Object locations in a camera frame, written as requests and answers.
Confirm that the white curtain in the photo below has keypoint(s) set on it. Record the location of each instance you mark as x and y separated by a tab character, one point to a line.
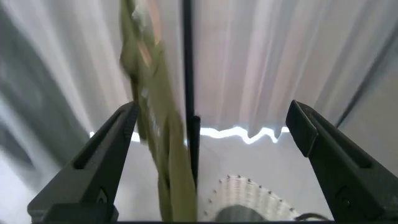
264	62

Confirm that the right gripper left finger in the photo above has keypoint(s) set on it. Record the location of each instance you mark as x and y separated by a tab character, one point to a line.
87	186

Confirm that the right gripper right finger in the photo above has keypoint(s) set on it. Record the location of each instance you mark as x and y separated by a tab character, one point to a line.
351	174

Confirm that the green long-sleeved shirt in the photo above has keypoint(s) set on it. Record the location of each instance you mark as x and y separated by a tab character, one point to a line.
161	109

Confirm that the pink clothes hanger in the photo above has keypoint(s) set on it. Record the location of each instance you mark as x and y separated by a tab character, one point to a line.
154	21

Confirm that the white laundry basket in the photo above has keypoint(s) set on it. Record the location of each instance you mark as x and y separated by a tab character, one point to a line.
242	193

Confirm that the black clothes rack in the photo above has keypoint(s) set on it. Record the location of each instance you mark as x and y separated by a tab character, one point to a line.
188	62

